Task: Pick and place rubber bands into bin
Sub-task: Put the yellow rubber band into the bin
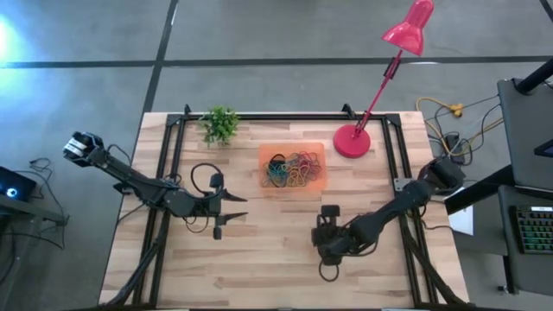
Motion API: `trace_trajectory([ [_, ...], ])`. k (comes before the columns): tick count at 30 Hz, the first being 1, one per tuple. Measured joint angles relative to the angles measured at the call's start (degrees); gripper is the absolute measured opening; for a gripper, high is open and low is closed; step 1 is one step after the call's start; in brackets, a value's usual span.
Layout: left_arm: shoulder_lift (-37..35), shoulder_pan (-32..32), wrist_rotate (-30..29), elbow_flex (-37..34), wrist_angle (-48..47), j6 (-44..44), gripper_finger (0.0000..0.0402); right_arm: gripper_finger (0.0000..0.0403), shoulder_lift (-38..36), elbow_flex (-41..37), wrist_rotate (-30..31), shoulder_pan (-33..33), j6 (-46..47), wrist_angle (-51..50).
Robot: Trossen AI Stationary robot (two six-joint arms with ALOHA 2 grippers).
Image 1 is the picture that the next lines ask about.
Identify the orange translucent plastic bin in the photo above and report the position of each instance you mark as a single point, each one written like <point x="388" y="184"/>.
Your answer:
<point x="265" y="149"/>

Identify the white paper sheet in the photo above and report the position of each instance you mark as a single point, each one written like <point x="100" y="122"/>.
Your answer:
<point x="462" y="220"/>

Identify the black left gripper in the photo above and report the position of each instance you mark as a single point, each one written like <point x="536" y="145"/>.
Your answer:
<point x="215" y="205"/>

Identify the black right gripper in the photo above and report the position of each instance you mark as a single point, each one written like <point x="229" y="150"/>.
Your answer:
<point x="332" y="239"/>

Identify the dark grey side stand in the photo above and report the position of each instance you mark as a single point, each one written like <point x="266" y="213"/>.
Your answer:
<point x="34" y="211"/>

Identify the backlit computer keyboard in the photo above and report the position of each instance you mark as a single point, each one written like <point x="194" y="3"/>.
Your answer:
<point x="535" y="231"/>

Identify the red desk lamp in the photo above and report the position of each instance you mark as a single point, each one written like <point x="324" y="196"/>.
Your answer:
<point x="408" y="32"/>

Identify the dark grey desk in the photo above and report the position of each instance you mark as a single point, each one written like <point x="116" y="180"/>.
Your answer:
<point x="527" y="129"/>

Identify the small black screen device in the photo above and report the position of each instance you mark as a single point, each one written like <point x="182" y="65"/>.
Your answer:
<point x="545" y="149"/>

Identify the black pole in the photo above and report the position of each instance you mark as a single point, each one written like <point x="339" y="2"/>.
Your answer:
<point x="535" y="77"/>

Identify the black power adapter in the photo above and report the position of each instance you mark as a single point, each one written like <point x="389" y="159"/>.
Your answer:
<point x="454" y="144"/>

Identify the grey table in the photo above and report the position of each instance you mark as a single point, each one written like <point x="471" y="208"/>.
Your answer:
<point x="527" y="272"/>

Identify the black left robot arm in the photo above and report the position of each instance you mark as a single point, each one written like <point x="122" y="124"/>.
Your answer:
<point x="129" y="177"/>

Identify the black aluminium table frame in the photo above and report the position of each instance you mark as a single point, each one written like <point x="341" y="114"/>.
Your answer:
<point x="281" y="116"/>

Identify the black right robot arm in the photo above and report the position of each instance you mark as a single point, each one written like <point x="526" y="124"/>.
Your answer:
<point x="389" y="207"/>

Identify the green plant in white pot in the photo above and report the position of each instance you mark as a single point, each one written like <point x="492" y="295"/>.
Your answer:
<point x="219" y="125"/>

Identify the rubber bands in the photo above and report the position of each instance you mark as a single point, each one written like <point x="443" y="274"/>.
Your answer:
<point x="302" y="179"/>

